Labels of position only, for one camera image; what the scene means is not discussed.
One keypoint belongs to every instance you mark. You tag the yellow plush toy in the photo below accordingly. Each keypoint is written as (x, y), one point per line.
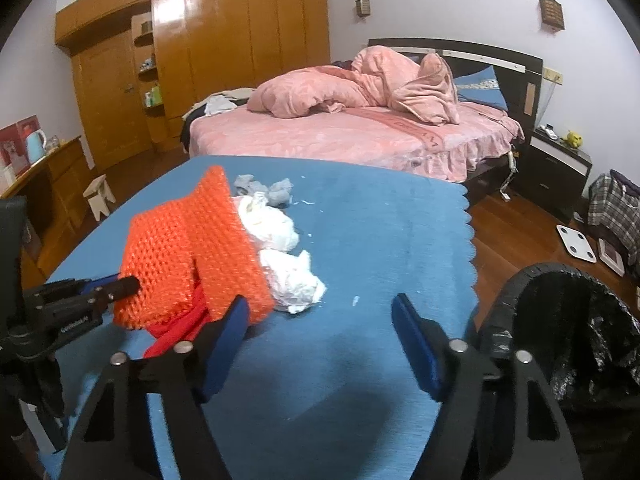
(573, 139)

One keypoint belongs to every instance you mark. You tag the black trash bin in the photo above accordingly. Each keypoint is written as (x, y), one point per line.
(575, 340)

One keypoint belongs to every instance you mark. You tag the light blue kettle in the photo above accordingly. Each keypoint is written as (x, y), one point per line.
(35, 147)

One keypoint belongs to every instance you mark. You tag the large wall lamp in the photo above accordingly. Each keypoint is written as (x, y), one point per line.
(551, 12)

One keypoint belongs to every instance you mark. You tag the blue tablecloth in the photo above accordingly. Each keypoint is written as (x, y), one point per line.
(350, 240)

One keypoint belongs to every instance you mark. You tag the dark nightstand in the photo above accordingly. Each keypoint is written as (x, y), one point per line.
(550, 175)

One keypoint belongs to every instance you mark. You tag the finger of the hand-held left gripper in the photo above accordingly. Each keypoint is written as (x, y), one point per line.
(100, 283)
(122, 289)

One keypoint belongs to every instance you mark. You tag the plaid bag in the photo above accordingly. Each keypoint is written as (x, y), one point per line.
(615, 210)

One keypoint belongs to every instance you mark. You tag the white bathroom scale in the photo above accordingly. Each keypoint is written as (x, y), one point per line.
(577, 243)

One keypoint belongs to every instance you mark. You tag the small wooden stool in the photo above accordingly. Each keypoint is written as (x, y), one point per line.
(99, 195)

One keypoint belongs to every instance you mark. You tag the green bottle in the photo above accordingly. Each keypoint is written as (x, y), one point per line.
(156, 96)

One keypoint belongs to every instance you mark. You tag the white framed floor scale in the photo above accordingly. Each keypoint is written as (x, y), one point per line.
(612, 256)

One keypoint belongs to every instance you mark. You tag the wall socket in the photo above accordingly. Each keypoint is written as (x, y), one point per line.
(553, 75)

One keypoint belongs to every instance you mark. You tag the blue pillow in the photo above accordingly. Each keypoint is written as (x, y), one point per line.
(482, 87)

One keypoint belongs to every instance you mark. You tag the red box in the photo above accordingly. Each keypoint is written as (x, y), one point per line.
(12, 142)

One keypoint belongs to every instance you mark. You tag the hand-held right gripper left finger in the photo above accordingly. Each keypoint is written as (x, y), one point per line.
(227, 345)

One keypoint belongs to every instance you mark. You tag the dark wooden bed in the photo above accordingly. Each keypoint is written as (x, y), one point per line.
(350, 140)

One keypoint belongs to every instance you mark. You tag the grey crumpled tissue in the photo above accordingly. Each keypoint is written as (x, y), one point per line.
(279, 192)

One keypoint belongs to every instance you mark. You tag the pink duvet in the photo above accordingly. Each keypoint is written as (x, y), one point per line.
(350, 85)

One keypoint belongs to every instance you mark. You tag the white telephone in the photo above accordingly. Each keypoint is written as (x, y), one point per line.
(549, 131)

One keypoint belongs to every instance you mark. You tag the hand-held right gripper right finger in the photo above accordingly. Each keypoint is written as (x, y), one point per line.
(417, 345)

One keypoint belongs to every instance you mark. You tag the small wall lamp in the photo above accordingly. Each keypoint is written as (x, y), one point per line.
(363, 7)

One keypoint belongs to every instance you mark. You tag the wooden desk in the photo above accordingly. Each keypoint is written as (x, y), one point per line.
(60, 180)

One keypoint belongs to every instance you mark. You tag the pile of clothes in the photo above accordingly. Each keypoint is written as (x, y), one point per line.
(220, 102)

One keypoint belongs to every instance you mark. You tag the red fleece cloth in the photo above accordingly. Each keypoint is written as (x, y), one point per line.
(175, 331)

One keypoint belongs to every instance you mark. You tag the wooden wardrobe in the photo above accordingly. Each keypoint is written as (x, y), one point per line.
(225, 50)

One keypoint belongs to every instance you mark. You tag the orange bubble wrap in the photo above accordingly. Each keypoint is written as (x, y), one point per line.
(170, 240)

